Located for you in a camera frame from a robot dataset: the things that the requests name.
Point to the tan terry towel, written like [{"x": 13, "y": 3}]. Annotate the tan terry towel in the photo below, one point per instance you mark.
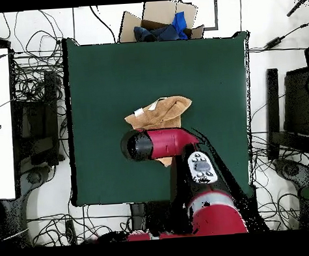
[{"x": 164, "y": 114}]

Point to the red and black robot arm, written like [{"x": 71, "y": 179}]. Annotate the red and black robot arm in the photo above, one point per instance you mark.
[{"x": 168, "y": 142}]

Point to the black flat monitor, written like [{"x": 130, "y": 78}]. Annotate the black flat monitor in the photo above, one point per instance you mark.
[{"x": 297, "y": 101}]

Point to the dark green table cloth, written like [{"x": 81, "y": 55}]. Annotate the dark green table cloth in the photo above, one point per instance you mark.
[{"x": 102, "y": 84}]

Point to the dark navy garment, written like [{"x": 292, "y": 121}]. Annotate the dark navy garment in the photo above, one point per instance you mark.
[{"x": 151, "y": 33}]

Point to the bright blue cloth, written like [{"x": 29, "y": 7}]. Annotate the bright blue cloth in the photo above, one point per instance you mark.
[{"x": 179, "y": 20}]

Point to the black equipment cabinet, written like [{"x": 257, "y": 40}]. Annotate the black equipment cabinet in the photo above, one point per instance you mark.
[{"x": 39, "y": 122}]

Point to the brown cardboard box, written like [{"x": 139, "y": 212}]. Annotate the brown cardboard box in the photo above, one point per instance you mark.
[{"x": 160, "y": 11}]

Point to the tall black bar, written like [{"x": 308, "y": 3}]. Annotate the tall black bar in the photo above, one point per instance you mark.
[{"x": 273, "y": 113}]

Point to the black power strip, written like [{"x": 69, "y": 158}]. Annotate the black power strip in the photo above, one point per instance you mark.
[{"x": 71, "y": 232}]

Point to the black slanted rod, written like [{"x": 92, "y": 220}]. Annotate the black slanted rod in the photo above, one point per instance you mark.
[{"x": 299, "y": 4}]

